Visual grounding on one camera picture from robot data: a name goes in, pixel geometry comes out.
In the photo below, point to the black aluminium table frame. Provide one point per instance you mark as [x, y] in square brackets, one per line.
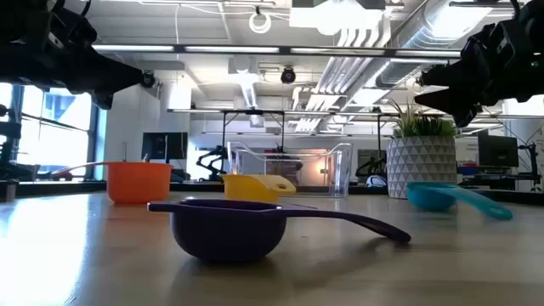
[64, 187]

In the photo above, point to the black computer monitor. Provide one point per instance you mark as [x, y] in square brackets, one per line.
[166, 145]
[497, 151]

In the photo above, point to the orange measuring cup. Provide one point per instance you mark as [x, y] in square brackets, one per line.
[138, 183]

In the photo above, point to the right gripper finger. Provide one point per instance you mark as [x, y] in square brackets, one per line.
[459, 102]
[450, 77]

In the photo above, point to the black background gantry frame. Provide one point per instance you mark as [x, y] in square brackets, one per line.
[253, 112]

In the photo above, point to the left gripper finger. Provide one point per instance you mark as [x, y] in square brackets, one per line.
[112, 74]
[103, 100]

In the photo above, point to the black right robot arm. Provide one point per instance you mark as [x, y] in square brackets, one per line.
[535, 10]

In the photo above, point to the purple measuring cup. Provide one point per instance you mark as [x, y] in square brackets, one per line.
[229, 234]

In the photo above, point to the potted plant white geometric pot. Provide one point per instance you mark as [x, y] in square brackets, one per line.
[421, 166]

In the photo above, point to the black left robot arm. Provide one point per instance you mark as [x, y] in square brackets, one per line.
[21, 10]

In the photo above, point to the clear plastic basket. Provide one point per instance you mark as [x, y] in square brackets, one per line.
[340, 170]

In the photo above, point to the teal measuring cup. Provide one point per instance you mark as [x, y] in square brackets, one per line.
[427, 197]

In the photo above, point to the black ceiling light rail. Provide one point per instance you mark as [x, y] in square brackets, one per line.
[285, 50]

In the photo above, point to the black background robot arm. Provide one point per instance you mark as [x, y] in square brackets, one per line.
[208, 159]

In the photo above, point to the white and black round object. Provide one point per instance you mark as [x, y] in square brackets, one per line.
[376, 182]

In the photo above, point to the black background machine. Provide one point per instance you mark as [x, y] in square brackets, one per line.
[8, 132]

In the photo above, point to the yellow measuring cup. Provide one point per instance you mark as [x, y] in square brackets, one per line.
[246, 189]

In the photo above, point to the silver spiral air duct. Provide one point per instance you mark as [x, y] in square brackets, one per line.
[425, 30]

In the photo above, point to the black ceiling camera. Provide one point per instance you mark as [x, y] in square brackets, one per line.
[149, 79]
[288, 75]

